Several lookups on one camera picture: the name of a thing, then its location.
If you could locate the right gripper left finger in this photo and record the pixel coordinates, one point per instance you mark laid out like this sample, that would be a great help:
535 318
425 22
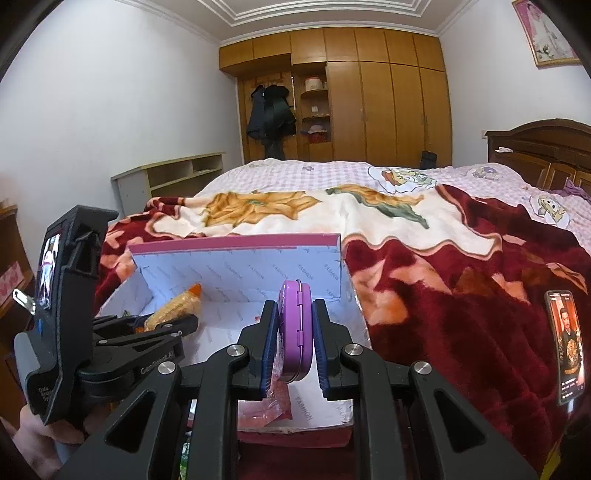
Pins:
195 405

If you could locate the dark hanging jackets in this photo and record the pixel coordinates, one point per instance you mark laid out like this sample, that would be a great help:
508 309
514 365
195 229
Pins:
271 119

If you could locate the purple plastic case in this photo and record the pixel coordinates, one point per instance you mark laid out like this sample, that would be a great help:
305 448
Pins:
295 330

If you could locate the red floral fleece blanket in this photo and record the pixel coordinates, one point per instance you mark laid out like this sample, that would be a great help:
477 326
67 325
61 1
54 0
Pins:
440 275

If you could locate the dark wooden headboard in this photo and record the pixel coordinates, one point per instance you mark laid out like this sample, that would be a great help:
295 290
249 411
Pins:
546 153

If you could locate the smartphone on blanket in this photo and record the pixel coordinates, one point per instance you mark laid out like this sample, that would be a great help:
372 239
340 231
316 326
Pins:
564 322

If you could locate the person's left hand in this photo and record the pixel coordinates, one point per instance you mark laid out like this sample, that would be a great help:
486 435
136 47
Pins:
37 442

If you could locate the pink checkered bed sheet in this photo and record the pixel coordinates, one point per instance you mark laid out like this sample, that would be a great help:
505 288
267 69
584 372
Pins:
483 181

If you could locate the pink cardboard box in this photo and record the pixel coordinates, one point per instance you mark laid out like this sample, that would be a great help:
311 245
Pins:
237 274

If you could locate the pink peach jelly pouch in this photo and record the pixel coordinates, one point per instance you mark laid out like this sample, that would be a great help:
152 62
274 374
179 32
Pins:
256 415

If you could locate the wooden wardrobe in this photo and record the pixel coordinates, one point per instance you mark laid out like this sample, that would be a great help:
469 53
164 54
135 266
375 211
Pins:
358 94

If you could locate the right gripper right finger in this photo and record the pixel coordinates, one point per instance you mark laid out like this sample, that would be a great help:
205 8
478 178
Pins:
409 422

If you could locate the phone mounted on gripper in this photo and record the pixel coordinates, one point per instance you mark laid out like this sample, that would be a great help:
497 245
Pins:
47 267

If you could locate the grey low shelf unit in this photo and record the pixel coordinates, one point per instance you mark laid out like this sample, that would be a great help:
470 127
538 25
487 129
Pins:
180 177

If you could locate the orange corn snack bag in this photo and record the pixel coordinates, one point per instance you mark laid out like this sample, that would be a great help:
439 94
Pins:
188 302

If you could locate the framed wedding photo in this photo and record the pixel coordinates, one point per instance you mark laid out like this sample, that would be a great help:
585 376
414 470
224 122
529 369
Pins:
547 44

